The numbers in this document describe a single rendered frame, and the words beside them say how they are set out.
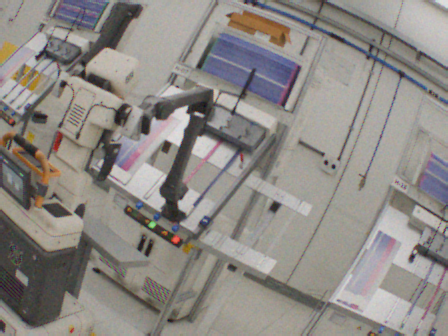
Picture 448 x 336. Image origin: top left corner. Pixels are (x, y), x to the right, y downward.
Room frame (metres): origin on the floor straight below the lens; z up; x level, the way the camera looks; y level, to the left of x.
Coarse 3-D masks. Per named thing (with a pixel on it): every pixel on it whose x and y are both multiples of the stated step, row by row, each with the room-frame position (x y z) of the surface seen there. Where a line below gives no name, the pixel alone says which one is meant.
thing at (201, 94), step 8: (200, 88) 2.56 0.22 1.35; (208, 88) 2.59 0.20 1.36; (168, 96) 2.34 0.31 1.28; (176, 96) 2.37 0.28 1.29; (184, 96) 2.41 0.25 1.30; (192, 96) 2.47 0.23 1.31; (200, 96) 2.53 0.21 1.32; (208, 96) 2.58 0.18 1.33; (160, 104) 2.23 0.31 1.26; (168, 104) 2.25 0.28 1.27; (176, 104) 2.36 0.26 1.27; (184, 104) 2.42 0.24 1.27; (192, 104) 2.62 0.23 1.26; (200, 104) 2.61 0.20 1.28; (208, 104) 2.60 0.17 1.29; (160, 112) 2.23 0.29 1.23; (168, 112) 2.27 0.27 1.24; (200, 112) 2.61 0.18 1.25
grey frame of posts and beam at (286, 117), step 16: (208, 16) 3.51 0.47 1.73; (192, 32) 3.50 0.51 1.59; (320, 48) 3.24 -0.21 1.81; (208, 80) 3.39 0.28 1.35; (256, 96) 3.29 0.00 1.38; (304, 96) 3.27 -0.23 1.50; (272, 112) 3.25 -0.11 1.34; (288, 112) 3.24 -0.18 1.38; (288, 128) 3.24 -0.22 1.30; (272, 160) 3.25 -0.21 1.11; (192, 256) 2.78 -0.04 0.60; (176, 288) 2.79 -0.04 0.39; (208, 288) 3.24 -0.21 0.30; (160, 320) 2.79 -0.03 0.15; (192, 320) 3.24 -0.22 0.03
